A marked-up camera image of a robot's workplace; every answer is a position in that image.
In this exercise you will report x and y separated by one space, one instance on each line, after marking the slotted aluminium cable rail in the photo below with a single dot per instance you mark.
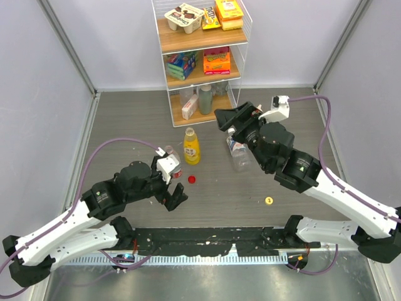
98 259

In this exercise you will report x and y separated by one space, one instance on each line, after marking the yellow honey pomelo drink bottle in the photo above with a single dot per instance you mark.
192 153

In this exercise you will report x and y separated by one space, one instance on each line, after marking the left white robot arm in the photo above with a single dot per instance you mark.
94 223

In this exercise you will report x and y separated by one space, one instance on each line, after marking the grey green bottle on shelf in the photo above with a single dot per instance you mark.
205 99

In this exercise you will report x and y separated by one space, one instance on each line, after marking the blue green box stack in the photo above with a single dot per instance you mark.
181 65

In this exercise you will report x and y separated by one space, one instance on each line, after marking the orange snack box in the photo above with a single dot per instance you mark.
217 61

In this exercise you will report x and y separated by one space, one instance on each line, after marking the clear red-label water bottle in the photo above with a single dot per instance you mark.
177 172

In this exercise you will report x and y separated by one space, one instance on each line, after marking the red bottle cap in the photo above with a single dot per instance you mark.
191 179

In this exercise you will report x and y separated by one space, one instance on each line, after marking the white wire shelf rack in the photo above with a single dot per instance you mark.
177 41

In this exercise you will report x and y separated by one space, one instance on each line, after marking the chocolate pudding cup pack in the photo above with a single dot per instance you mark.
185 16

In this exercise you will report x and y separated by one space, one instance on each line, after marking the white red small box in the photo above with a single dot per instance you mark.
190 107

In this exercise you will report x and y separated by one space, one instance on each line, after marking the yellow M&M candy bag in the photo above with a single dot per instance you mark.
209 19

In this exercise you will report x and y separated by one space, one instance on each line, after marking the yellow bottle cap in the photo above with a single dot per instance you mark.
269 201

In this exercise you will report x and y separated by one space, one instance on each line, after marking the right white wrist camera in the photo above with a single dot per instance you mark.
279 110

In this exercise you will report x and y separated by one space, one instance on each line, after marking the clear glass jar on shelf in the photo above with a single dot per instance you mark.
220 88

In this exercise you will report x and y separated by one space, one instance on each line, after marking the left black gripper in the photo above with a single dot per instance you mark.
170 201

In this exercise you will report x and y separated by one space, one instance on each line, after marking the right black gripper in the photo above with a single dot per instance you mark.
226 118

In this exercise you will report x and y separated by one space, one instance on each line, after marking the clear blue-label water bottle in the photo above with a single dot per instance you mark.
238 152

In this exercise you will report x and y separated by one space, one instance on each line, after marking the yellow sponge pack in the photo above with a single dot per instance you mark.
229 14

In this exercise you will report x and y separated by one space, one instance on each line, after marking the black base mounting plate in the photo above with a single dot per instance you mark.
211 242

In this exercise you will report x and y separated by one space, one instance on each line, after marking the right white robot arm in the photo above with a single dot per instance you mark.
372 227

